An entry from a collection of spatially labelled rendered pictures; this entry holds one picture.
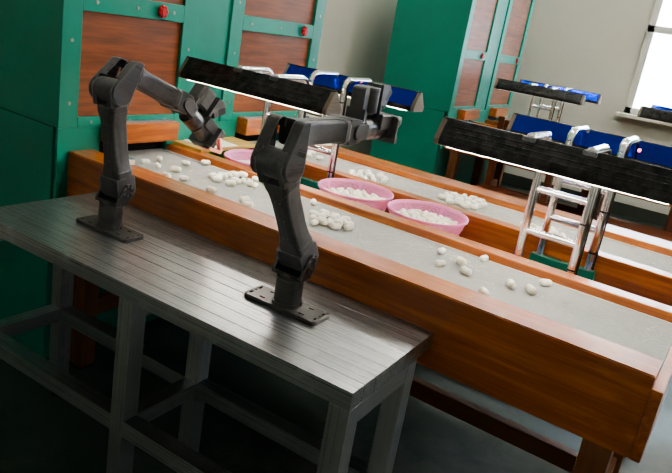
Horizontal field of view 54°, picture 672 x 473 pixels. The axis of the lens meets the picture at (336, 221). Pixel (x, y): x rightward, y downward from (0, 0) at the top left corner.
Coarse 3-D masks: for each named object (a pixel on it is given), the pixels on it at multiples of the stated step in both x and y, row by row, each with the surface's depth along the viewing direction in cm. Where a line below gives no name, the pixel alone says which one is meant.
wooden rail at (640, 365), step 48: (144, 192) 198; (192, 192) 193; (240, 240) 179; (336, 240) 172; (336, 288) 164; (384, 288) 156; (432, 288) 151; (480, 336) 144; (528, 336) 138; (576, 336) 138; (480, 384) 146; (528, 384) 140; (576, 384) 134; (624, 384) 129; (576, 432) 136; (624, 432) 130
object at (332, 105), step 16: (192, 64) 221; (208, 64) 218; (224, 64) 216; (192, 80) 220; (208, 80) 216; (224, 80) 213; (240, 80) 210; (256, 80) 207; (272, 80) 205; (288, 80) 202; (256, 96) 206; (272, 96) 202; (288, 96) 200; (304, 96) 197; (320, 96) 195; (336, 96) 194; (320, 112) 193; (336, 112) 197
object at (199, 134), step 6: (204, 120) 196; (192, 132) 197; (198, 132) 196; (204, 132) 197; (216, 132) 200; (222, 132) 200; (192, 138) 203; (198, 138) 199; (204, 138) 199; (210, 138) 200; (216, 138) 199; (204, 144) 200; (210, 144) 199; (216, 144) 199
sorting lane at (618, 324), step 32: (192, 160) 241; (224, 192) 208; (256, 192) 214; (384, 224) 202; (384, 256) 174; (416, 256) 178; (448, 256) 183; (544, 288) 171; (576, 320) 153; (608, 320) 156; (640, 320) 160; (640, 352) 142
